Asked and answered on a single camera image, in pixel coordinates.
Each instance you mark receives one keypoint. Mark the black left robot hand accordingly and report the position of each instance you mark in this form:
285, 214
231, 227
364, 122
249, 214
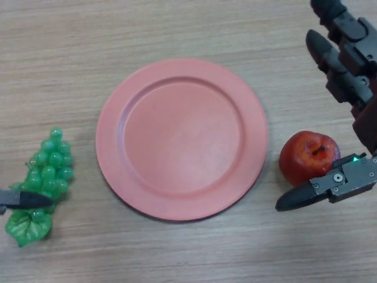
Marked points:
26, 202

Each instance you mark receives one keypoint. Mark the pink round plate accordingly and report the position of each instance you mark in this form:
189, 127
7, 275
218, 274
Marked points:
182, 139

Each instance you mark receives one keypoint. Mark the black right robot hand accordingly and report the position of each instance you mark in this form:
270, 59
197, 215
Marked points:
353, 73

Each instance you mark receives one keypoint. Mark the green plastic grape bunch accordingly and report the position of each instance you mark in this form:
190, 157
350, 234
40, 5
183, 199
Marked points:
44, 188

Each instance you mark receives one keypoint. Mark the red apple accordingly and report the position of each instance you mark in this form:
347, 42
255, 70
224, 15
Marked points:
306, 159

